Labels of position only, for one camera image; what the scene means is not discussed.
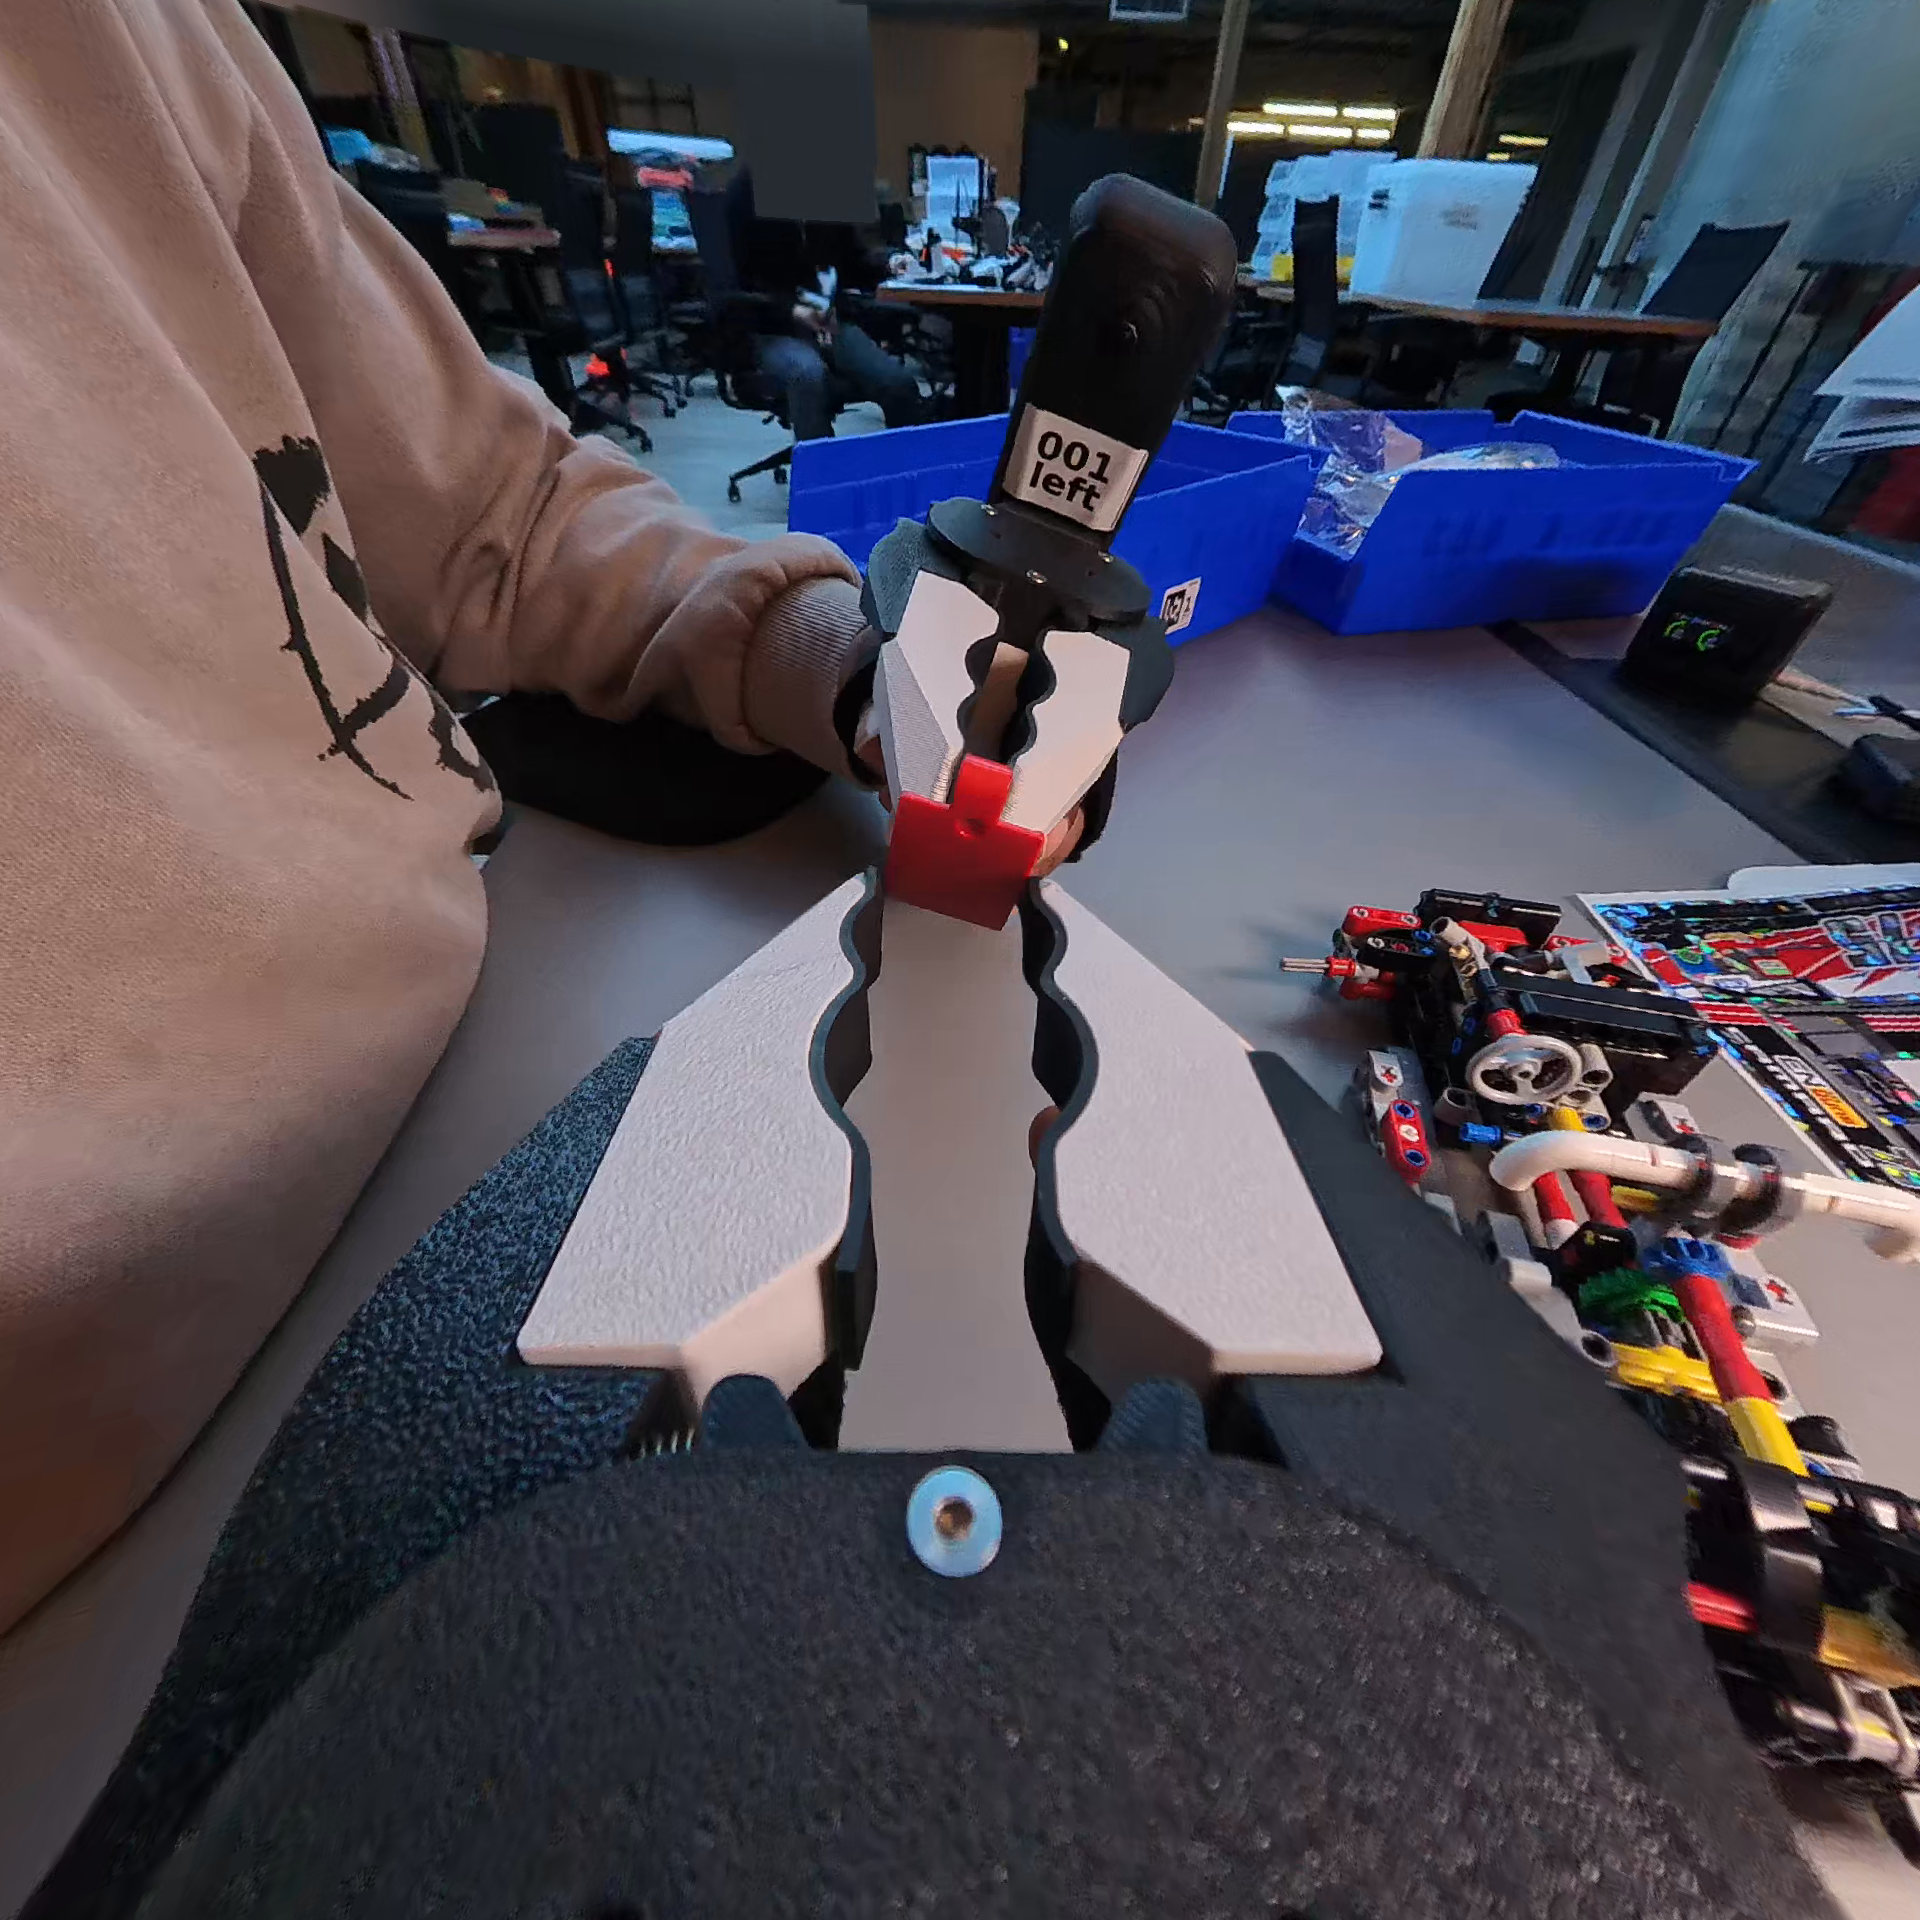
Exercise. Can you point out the person's left hand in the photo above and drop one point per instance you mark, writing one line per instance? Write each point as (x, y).
(1067, 837)

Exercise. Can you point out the blue plastic storage bin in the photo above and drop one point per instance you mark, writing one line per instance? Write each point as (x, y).
(1530, 539)
(901, 481)

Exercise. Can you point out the black office chair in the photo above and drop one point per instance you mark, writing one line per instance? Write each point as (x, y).
(616, 301)
(1693, 317)

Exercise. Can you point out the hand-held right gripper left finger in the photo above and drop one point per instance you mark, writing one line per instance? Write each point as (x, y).
(704, 1201)

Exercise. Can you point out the red curved lego panel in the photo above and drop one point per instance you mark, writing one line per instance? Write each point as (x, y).
(961, 863)

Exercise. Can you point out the multicoloured lego car chassis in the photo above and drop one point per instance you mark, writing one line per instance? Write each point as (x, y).
(1588, 1035)

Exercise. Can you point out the white storage container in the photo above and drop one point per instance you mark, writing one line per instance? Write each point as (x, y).
(1440, 224)

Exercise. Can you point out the black mesh pad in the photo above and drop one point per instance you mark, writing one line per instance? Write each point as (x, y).
(645, 779)

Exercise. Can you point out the long wooden table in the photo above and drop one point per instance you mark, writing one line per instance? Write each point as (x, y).
(1500, 312)

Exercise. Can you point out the person's left forearm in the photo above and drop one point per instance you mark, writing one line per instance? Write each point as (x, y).
(628, 599)

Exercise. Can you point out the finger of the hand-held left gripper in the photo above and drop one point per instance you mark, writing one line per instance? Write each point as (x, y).
(1078, 705)
(921, 674)

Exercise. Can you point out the black power adapter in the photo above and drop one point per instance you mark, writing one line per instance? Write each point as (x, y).
(1881, 779)

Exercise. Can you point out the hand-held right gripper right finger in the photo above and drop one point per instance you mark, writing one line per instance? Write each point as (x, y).
(1213, 1201)

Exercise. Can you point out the clear bag of lego parts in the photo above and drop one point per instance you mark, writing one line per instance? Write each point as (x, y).
(1348, 465)

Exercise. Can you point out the black device green display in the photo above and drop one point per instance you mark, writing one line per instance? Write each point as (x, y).
(1723, 639)

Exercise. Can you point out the holographic sticker sheet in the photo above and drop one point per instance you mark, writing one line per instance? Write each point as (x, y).
(1800, 991)

